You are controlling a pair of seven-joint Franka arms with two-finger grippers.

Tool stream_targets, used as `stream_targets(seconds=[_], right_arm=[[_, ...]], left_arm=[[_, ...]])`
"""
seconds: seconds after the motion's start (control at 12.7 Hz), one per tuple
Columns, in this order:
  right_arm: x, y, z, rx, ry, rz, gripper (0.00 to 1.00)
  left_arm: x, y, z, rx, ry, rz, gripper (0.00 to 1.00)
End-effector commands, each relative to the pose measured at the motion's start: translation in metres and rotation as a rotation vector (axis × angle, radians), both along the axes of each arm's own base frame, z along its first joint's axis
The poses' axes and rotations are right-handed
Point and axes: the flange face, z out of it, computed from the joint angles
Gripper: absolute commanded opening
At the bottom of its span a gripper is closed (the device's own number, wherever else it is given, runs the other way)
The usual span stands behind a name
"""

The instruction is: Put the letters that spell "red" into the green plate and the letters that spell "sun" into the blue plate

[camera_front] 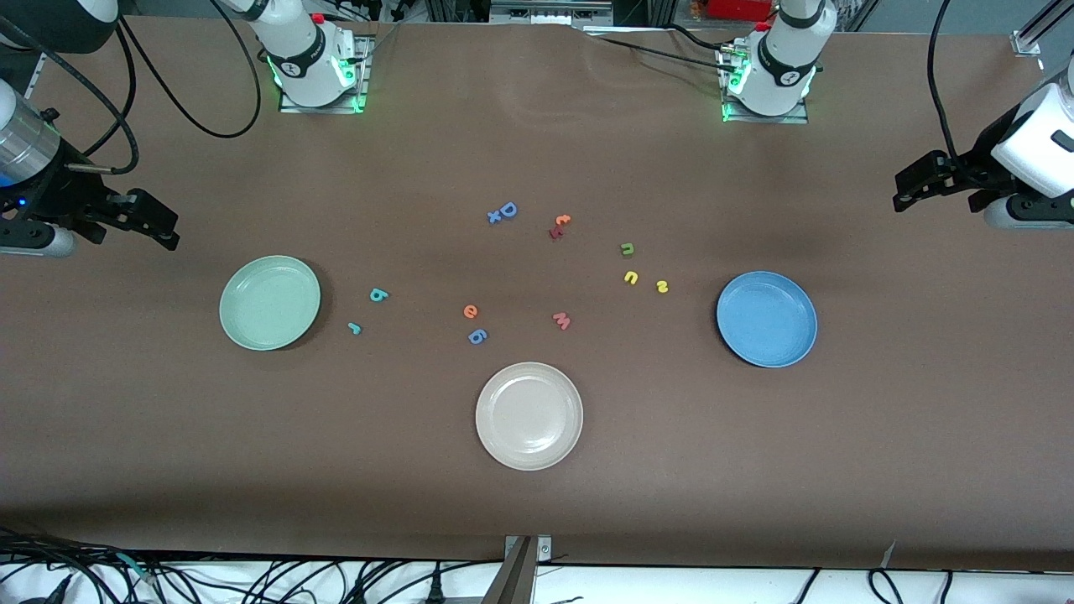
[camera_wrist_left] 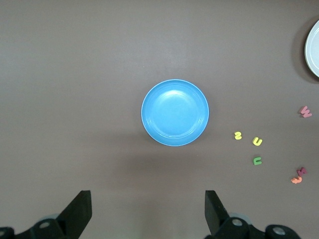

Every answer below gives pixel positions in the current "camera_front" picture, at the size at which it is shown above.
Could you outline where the brown table cover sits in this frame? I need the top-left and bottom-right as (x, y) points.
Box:
(0, 17), (1074, 573)

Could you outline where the beige plate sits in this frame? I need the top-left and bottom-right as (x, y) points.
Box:
(475, 362), (585, 471)

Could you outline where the light green plate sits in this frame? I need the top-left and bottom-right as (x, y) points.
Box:
(219, 255), (322, 351)

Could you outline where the blue plate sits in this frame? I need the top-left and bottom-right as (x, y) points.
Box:
(716, 270), (819, 369)

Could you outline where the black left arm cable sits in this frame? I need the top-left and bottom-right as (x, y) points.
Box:
(925, 0), (962, 160)

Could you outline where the aluminium profile beam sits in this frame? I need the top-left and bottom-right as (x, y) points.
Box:
(482, 537), (538, 604)

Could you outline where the teal tipped cable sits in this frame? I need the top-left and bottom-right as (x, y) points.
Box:
(113, 549), (160, 588)

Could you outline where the metal equipment rack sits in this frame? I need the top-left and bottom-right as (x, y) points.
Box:
(489, 0), (615, 26)

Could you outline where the small metal bracket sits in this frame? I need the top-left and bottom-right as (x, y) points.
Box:
(503, 534), (553, 563)

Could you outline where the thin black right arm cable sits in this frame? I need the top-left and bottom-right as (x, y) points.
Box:
(117, 0), (263, 139)

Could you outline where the red box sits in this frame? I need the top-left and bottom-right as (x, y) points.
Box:
(705, 0), (777, 22)

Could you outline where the thick black right arm hose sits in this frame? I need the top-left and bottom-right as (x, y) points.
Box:
(0, 17), (140, 175)

